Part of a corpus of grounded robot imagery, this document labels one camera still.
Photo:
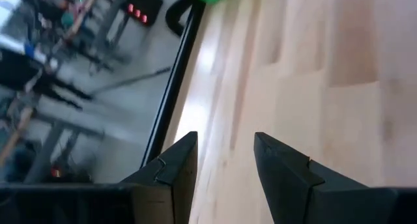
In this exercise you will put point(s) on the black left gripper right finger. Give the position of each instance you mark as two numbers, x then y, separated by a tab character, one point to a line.
286	191

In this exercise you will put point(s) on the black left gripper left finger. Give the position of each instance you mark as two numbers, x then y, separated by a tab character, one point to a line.
176	185

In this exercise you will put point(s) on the black device red lights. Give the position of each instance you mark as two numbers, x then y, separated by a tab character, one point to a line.
146	2

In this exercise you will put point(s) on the black aluminium table frame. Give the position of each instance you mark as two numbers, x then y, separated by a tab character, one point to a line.
172	87

